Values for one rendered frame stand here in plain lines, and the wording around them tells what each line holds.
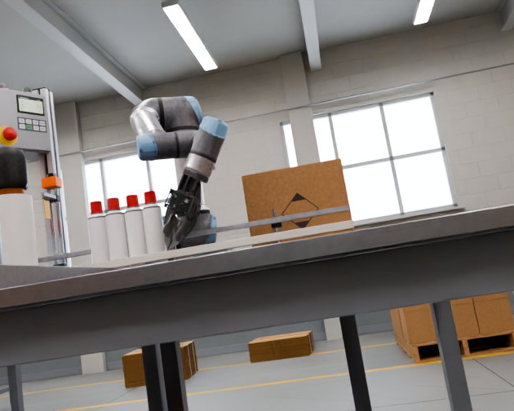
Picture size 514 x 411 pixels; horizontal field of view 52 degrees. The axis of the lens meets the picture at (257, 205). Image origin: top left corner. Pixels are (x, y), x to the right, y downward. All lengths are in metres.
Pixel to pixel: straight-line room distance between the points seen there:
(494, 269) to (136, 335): 0.37
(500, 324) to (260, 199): 3.32
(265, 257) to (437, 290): 0.18
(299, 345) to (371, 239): 5.15
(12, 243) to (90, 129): 6.60
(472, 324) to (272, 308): 4.06
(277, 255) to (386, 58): 6.79
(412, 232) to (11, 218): 0.92
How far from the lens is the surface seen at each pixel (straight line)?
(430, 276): 0.56
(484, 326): 4.60
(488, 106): 7.22
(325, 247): 0.52
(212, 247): 1.35
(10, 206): 1.25
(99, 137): 7.70
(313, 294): 0.55
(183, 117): 1.83
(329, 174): 1.56
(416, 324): 4.50
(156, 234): 1.41
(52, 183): 1.64
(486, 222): 0.54
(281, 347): 5.68
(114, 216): 1.45
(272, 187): 1.56
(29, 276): 0.91
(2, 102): 1.73
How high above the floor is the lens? 0.79
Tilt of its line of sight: 8 degrees up
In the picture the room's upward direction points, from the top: 9 degrees counter-clockwise
